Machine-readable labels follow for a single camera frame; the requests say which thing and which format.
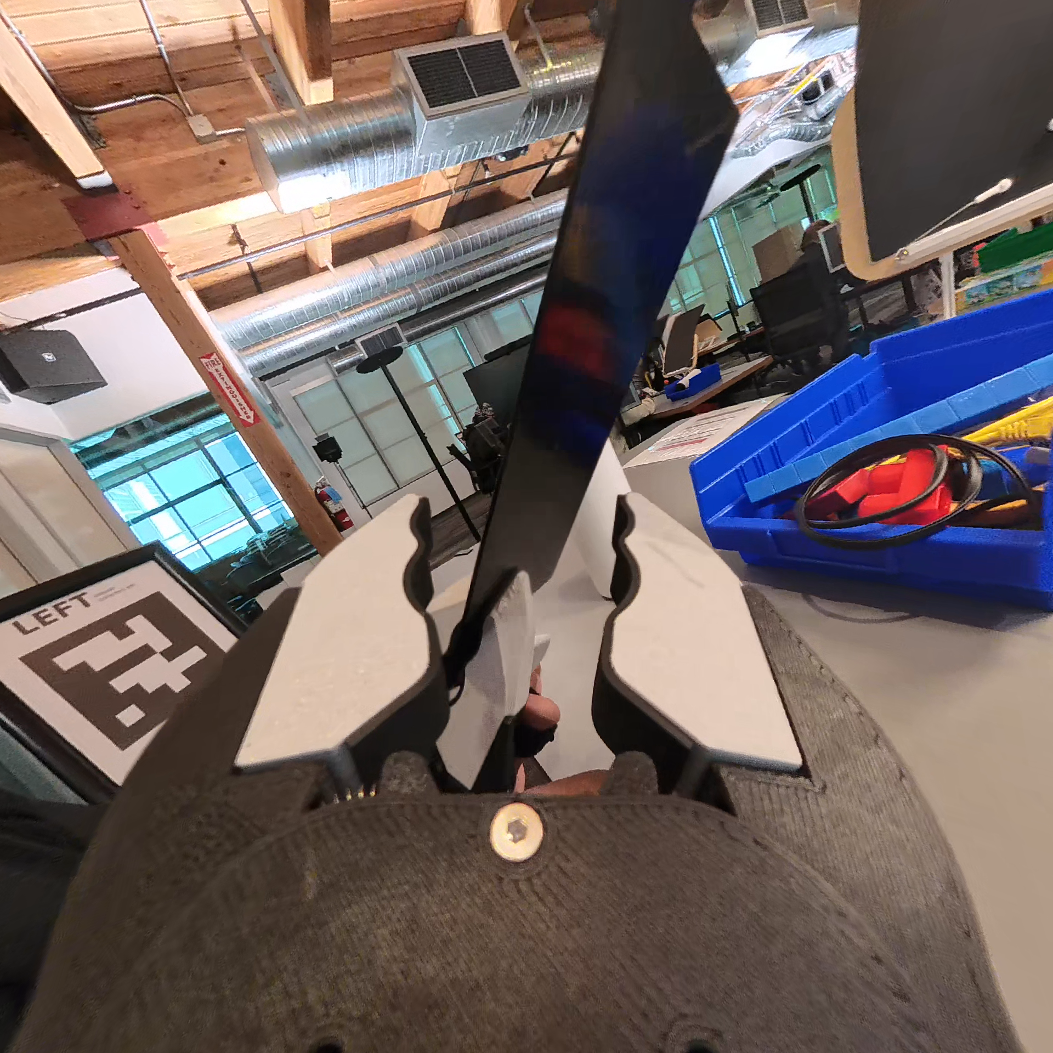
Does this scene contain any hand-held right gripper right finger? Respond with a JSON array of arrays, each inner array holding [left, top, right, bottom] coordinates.
[[592, 492, 803, 795]]

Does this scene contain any red plastic block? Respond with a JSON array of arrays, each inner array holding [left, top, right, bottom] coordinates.
[[802, 448, 955, 528]]

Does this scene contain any person's left hand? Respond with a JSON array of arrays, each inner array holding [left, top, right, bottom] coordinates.
[[522, 665, 564, 733]]

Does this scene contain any red white sign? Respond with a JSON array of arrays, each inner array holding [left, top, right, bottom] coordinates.
[[199, 352, 263, 429]]

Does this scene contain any silver duct with vent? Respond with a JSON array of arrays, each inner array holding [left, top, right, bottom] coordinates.
[[245, 33, 602, 217]]

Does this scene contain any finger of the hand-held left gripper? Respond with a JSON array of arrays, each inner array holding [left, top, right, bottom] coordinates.
[[434, 570, 537, 792]]

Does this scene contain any printed paper sheet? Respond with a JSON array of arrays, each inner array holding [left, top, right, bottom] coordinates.
[[650, 397, 792, 463]]

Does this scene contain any black office chair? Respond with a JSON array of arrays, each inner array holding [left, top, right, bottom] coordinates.
[[448, 401, 505, 495]]

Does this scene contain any black desk monitor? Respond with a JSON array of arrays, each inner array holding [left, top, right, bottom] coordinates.
[[463, 344, 531, 412]]

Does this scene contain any silver spiral duct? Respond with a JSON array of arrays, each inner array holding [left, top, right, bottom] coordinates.
[[210, 193, 569, 380]]

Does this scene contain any black board wooden frame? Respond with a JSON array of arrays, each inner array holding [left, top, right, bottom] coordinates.
[[831, 0, 1053, 285]]

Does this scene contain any black wall speaker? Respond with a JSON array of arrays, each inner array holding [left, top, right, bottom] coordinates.
[[0, 327, 108, 406]]

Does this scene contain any white tumbler black lid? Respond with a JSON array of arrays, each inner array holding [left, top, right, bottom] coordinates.
[[571, 440, 635, 600]]

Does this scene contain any black cable coil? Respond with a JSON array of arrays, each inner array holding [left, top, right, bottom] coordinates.
[[794, 434, 1033, 548]]

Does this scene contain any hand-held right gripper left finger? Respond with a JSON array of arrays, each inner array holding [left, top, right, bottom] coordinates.
[[234, 494, 452, 791]]

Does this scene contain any red fire extinguisher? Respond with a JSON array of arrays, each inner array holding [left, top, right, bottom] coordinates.
[[313, 475, 355, 533]]

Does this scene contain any yellow cable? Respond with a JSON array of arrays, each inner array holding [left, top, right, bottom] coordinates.
[[958, 411, 1053, 462]]

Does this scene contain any black tripod camera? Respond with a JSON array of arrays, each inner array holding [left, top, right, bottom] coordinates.
[[311, 433, 371, 528]]

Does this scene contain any black disc floor stand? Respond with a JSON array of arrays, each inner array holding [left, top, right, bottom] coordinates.
[[355, 346, 482, 544]]

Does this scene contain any wooden post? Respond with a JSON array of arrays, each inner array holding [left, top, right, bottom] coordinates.
[[107, 230, 342, 556]]

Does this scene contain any black plate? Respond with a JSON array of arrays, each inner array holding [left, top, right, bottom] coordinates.
[[448, 0, 739, 667]]

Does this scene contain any small blue plastic bin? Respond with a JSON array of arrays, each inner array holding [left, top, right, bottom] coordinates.
[[665, 362, 723, 404]]

